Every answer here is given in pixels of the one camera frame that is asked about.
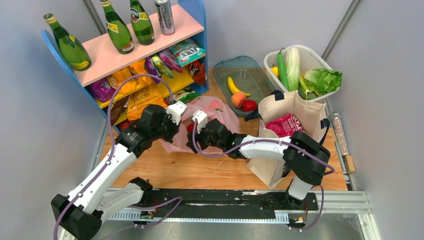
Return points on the red patterned snack bag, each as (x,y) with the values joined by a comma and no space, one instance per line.
(125,124)

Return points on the glass tube of beads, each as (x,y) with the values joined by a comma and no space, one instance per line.
(338,129)

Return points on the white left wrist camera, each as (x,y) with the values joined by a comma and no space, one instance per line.
(176,111)

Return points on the green glass bottle middle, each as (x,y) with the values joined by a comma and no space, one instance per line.
(117,30)

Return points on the teal transparent plastic tray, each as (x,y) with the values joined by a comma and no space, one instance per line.
(247,75)

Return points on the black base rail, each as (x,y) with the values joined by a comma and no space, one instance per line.
(226,204)

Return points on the purple snack bag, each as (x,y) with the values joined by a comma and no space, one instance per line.
(102,90)

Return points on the napa cabbage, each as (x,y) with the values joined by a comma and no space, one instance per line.
(293,68)

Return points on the red chili pepper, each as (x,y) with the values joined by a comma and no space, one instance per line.
(190,128)

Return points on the yellow bell pepper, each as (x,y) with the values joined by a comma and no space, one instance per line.
(275,71)

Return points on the brown snack bag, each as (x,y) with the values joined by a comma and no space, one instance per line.
(118,108)

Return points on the blue pink snack shelf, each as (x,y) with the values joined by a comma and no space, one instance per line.
(190,22)

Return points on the green glass bottle right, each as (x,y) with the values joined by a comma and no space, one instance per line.
(141,23)

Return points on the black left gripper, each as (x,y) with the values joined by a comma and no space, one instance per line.
(174,127)

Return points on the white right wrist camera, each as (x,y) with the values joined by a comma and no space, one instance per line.
(200,118)

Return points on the green glass bottle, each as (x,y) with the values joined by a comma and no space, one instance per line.
(70,47)
(141,23)
(117,30)

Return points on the cream canvas tote bag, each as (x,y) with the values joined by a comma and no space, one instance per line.
(281,115)

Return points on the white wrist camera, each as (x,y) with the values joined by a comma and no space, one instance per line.
(200,118)
(176,111)

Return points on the honey dijon chips bag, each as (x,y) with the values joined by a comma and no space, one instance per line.
(140,99)

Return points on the orange pink peach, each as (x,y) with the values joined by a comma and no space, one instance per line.
(237,99)

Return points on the red pomegranate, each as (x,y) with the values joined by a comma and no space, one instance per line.
(249,105)

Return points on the green lettuce leaf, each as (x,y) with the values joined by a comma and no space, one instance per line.
(324,80)

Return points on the red hand cooked chips bag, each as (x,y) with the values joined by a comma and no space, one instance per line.
(285,126)

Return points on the pink candy packet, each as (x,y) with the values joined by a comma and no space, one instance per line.
(170,60)

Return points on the green glass bottle left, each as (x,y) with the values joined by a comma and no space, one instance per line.
(70,47)

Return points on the purple candy packet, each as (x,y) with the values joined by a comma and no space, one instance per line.
(151,68)

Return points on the long green chili pepper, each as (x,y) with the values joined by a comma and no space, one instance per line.
(282,69)

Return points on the orange snack bag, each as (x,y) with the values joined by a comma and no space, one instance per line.
(137,68)

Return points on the green leafy vegetable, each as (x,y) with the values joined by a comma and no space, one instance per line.
(305,90)

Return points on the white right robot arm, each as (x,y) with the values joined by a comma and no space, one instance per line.
(307,158)

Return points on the teal foxs candy bag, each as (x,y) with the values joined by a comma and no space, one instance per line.
(186,51)

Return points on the green white snack bag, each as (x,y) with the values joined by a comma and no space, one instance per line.
(185,95)

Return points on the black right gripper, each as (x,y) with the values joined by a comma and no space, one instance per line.
(198,138)

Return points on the red dark snack bag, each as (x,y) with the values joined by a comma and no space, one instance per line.
(197,72)

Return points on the white plastic basket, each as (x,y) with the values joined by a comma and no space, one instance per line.
(309,60)

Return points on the silver drink can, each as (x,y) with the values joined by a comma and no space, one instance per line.
(165,16)

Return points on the colourful striped candy packet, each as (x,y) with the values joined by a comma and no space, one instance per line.
(160,65)

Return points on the pink plastic grocery bag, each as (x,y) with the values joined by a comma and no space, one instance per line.
(215,108)

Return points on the yellow banana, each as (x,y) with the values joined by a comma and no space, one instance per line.
(233,88)

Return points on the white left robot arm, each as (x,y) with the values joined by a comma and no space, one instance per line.
(83,211)

